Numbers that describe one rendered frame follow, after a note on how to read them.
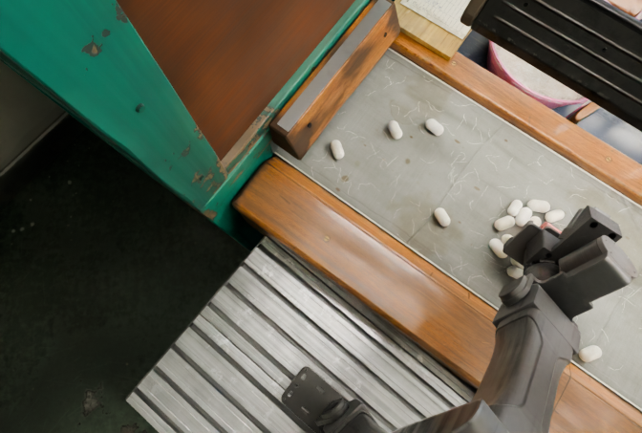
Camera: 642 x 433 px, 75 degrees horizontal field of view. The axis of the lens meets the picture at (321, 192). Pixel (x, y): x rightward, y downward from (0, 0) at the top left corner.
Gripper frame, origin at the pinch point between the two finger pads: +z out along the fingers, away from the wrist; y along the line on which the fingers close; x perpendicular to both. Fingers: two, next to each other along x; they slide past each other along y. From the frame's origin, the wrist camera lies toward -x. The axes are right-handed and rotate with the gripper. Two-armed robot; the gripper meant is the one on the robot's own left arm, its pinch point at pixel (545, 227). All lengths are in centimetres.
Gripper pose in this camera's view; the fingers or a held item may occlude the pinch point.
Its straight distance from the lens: 78.2
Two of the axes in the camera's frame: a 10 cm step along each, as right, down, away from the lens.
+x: -4.0, 7.1, 5.8
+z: 4.2, -4.2, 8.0
